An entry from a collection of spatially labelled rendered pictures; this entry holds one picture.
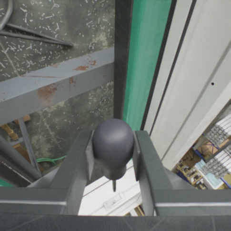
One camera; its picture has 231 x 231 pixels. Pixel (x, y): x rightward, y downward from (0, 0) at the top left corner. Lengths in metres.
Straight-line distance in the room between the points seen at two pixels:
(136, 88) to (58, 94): 0.09
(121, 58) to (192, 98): 0.10
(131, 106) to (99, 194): 0.26
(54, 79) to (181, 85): 0.15
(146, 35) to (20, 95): 0.14
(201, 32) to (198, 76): 0.04
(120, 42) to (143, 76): 0.05
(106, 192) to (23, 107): 0.29
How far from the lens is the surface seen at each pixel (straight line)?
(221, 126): 4.47
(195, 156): 6.69
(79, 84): 0.21
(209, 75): 0.20
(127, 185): 0.43
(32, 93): 0.20
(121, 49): 0.19
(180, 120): 0.26
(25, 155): 1.27
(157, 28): 0.18
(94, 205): 0.42
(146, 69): 0.20
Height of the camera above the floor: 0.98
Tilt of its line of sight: 31 degrees down
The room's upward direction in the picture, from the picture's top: 143 degrees clockwise
